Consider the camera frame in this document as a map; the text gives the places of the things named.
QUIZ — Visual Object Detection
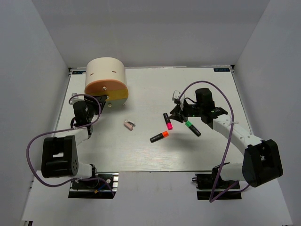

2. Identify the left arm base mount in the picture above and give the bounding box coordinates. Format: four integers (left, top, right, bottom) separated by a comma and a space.
68, 172, 119, 199

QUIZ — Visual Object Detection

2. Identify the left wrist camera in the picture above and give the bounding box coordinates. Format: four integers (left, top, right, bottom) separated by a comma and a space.
70, 93, 81, 105

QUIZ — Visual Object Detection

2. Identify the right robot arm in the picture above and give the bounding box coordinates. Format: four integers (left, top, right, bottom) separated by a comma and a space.
170, 88, 283, 188

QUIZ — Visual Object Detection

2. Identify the left blue corner label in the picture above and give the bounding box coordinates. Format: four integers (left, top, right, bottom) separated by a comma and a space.
72, 71, 86, 75

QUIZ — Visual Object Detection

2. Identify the blue corner label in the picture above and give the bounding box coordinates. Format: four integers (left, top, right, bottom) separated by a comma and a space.
72, 71, 86, 75
214, 68, 230, 72

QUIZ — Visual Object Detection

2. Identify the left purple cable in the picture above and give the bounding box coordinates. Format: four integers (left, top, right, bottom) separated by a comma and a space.
25, 94, 116, 196

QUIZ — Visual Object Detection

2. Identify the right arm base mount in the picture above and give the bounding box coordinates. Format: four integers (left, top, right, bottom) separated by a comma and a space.
191, 173, 242, 201

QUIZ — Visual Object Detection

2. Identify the black green highlighter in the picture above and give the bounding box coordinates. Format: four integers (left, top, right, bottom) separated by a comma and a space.
185, 121, 201, 137

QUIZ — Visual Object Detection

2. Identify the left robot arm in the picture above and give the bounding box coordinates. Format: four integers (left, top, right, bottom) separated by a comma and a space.
41, 95, 107, 188

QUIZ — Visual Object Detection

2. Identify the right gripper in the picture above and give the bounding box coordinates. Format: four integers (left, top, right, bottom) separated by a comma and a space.
169, 99, 204, 123

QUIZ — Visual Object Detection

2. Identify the black pink highlighter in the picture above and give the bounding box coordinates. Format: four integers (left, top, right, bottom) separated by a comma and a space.
163, 113, 173, 130

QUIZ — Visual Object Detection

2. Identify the round cream drawer organizer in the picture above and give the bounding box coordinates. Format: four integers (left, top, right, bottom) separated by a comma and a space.
84, 57, 129, 105

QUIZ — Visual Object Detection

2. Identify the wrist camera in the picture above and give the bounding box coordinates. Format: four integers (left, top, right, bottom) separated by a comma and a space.
70, 93, 81, 105
172, 90, 185, 110

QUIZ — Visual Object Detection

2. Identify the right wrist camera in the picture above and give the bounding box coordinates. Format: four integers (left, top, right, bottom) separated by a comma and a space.
172, 90, 185, 110

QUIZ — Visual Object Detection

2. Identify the black orange highlighter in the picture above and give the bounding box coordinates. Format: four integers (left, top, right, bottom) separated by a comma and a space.
150, 131, 169, 143

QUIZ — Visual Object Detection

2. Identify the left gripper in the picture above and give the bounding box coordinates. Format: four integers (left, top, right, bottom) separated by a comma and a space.
84, 94, 107, 122

